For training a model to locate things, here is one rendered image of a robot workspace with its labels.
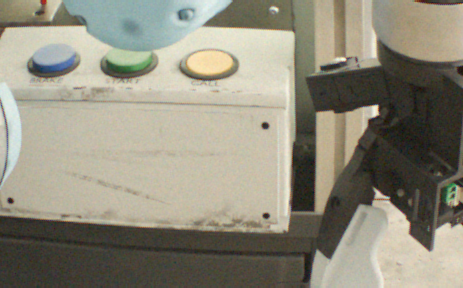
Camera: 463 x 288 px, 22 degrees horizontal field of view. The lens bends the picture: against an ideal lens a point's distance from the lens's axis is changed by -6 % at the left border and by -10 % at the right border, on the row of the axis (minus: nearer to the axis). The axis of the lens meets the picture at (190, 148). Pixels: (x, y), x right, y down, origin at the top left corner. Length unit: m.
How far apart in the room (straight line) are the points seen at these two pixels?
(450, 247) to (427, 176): 1.60
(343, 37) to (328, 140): 0.10
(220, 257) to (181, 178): 0.14
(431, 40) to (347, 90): 0.12
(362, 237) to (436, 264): 1.50
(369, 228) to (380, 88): 0.09
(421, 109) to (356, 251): 0.10
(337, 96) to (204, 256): 0.47
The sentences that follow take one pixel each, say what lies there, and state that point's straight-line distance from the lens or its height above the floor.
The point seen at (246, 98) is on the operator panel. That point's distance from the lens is 1.04.
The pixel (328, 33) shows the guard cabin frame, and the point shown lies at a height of 0.94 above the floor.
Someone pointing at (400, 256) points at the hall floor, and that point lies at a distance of 2.26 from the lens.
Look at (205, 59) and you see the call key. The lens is 1.08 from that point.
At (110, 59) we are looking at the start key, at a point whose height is 0.91.
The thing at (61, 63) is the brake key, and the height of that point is 0.91.
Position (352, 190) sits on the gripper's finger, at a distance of 0.73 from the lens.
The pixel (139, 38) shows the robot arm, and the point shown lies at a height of 1.18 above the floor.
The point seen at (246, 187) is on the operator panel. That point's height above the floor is 0.80.
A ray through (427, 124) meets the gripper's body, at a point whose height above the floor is 1.06.
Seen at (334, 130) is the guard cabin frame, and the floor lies 0.84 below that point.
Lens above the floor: 1.46
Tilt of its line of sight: 35 degrees down
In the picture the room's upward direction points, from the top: 3 degrees counter-clockwise
